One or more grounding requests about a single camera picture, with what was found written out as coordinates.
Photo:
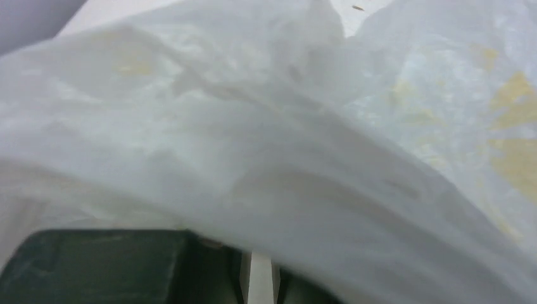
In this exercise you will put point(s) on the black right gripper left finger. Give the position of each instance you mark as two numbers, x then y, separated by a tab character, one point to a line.
121	266

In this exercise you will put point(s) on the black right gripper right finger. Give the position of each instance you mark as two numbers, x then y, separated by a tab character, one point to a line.
292	289

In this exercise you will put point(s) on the white plastic bag lemon print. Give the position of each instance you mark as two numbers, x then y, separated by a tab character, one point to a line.
394	165

